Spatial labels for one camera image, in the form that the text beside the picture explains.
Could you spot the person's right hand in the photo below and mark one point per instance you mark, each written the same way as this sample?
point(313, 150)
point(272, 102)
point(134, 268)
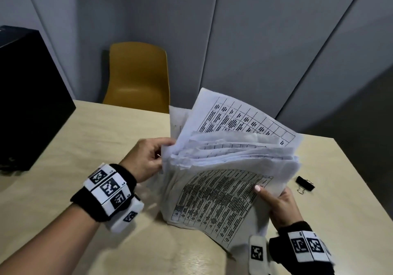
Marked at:
point(284, 207)

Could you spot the pile of printed papers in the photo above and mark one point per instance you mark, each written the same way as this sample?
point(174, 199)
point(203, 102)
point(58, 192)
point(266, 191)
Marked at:
point(221, 192)

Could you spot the yellow plastic chair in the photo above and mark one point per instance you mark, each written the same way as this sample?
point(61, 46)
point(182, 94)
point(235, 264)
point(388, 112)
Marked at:
point(138, 75)

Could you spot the person's left forearm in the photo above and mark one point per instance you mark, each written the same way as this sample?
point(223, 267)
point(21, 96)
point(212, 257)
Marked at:
point(46, 244)

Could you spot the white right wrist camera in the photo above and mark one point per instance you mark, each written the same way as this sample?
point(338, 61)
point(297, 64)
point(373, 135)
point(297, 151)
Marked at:
point(258, 253)

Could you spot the person's left hand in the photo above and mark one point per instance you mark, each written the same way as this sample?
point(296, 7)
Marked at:
point(145, 158)

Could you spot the black binder clip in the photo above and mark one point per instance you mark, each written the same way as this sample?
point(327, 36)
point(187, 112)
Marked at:
point(305, 183)

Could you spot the black monitor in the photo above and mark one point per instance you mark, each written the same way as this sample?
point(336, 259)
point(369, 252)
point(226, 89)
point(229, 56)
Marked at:
point(30, 100)

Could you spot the black right wristband with markers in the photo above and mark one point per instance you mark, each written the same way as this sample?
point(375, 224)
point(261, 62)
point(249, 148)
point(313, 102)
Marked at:
point(304, 247)

